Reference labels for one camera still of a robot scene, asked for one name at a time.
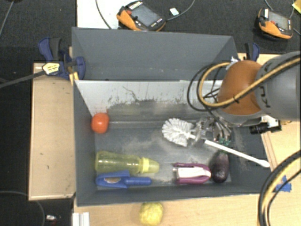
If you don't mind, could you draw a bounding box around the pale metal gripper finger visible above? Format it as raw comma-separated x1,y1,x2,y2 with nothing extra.
191,135,208,148
194,120,207,135

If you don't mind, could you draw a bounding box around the white toilet brush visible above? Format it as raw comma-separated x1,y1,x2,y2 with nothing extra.
161,117,271,168

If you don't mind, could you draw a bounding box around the purple and white stapler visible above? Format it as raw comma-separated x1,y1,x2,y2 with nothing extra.
172,162,212,186

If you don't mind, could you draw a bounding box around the dark purple toy eggplant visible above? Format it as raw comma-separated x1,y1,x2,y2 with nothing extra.
210,150,230,184

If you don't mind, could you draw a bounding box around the yellow clear baby bottle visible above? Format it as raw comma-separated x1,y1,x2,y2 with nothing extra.
95,150,160,175

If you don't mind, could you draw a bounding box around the yellow ball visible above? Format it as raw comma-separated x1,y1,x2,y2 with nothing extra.
138,202,164,226

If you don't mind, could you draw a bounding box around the grey metal bin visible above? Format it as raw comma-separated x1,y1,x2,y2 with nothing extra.
71,26,271,207

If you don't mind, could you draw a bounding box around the blue plastic hand tool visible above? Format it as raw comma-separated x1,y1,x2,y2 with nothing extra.
95,169,152,189

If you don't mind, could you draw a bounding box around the orange toy tomato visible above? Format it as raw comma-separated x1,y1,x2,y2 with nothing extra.
91,113,110,134

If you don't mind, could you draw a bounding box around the pale wood board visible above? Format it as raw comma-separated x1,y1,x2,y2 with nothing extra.
28,62,76,201

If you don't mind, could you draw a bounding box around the black cylinder on white bracket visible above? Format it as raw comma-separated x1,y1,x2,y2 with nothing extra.
249,115,282,135

